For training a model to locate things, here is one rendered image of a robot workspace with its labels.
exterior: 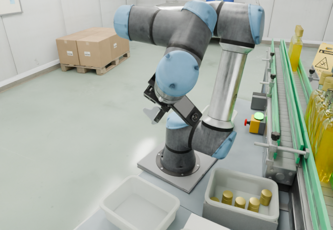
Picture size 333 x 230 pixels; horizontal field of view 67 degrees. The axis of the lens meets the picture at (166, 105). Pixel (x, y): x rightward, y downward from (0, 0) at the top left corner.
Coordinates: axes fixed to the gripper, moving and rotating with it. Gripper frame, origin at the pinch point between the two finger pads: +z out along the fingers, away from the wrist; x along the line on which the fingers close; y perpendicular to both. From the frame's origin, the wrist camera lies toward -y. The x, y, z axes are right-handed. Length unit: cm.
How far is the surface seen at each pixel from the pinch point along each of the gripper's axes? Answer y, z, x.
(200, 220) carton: -28.4, 1.6, 22.3
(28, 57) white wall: 223, 321, 15
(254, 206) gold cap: -41.5, 4.6, 9.1
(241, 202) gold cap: -37.7, 5.3, 10.6
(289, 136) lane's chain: -48, 23, -24
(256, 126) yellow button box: -42, 45, -26
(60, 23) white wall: 243, 358, -66
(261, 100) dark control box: -42, 63, -46
